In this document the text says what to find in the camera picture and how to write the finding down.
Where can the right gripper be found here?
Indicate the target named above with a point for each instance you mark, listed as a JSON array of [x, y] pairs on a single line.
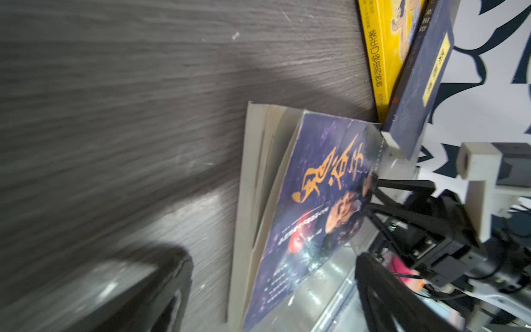
[[434, 236]]

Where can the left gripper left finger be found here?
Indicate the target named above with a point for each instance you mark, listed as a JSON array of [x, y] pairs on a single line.
[[156, 303]]

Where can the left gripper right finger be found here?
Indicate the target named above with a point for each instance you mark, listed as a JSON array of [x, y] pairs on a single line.
[[388, 303]]

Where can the purple portrait book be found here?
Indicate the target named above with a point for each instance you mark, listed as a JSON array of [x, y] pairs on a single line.
[[306, 178]]

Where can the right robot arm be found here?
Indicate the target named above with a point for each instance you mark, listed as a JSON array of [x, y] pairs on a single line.
[[515, 303]]

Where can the blue book yellow label upper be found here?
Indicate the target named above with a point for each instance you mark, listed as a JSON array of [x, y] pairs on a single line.
[[415, 94]]

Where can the small yellow cartoon book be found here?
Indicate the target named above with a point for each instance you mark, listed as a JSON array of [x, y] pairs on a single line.
[[389, 27]]

